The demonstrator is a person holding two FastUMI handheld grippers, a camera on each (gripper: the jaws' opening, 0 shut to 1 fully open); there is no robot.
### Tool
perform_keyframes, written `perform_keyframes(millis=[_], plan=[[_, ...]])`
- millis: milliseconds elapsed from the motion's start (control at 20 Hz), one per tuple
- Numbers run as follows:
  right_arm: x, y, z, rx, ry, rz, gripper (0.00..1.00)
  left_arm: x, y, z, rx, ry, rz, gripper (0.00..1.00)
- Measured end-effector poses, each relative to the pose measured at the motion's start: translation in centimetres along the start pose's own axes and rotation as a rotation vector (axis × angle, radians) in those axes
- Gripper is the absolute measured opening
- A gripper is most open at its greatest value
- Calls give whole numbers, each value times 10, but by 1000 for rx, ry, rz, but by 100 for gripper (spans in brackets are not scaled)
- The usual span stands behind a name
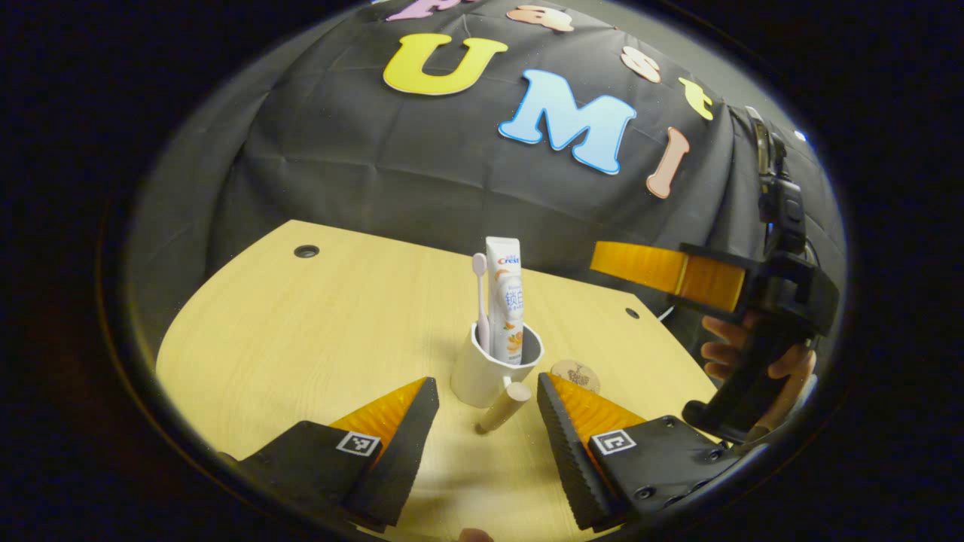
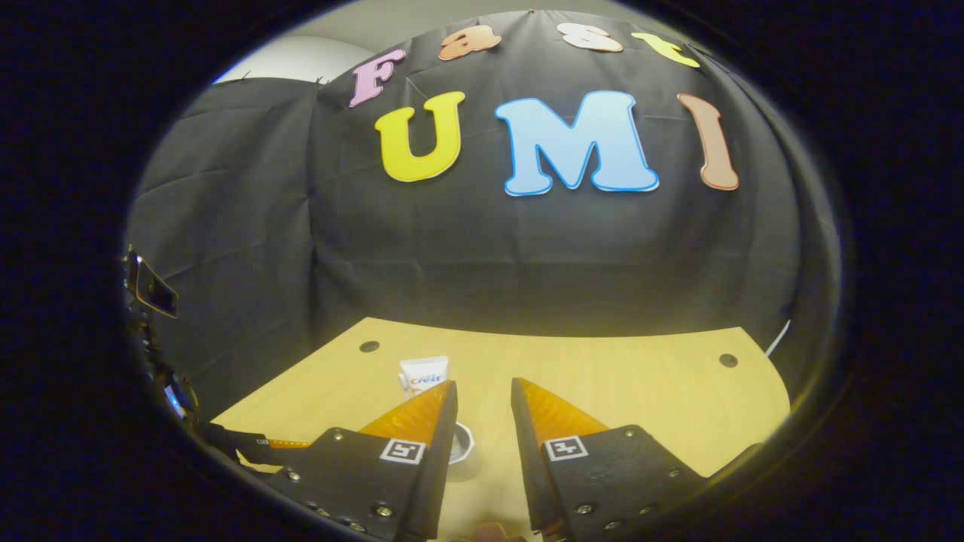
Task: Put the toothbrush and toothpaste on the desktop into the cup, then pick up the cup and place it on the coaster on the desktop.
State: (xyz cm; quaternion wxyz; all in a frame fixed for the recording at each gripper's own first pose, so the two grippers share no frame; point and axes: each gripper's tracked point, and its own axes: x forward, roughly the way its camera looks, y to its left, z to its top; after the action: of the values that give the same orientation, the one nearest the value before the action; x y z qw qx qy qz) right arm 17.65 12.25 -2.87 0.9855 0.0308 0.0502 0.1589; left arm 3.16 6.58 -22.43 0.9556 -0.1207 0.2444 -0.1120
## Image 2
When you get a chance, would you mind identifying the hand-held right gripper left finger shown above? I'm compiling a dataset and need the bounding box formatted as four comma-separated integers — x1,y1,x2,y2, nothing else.
264,380,459,542

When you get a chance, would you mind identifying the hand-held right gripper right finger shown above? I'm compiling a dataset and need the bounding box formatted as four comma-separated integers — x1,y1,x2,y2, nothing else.
511,376,709,540

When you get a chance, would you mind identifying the white cup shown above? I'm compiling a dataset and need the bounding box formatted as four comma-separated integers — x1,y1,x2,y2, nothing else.
448,422,481,483

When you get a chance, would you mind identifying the white toothpaste tube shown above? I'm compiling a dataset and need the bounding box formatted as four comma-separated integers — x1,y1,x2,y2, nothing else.
398,356,450,400

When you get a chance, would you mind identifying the wooden desktop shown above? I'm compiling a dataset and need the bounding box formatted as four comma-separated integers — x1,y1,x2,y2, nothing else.
211,316,792,542

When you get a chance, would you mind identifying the black backdrop cloth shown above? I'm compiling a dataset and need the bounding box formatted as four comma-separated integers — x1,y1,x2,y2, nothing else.
124,9,840,422

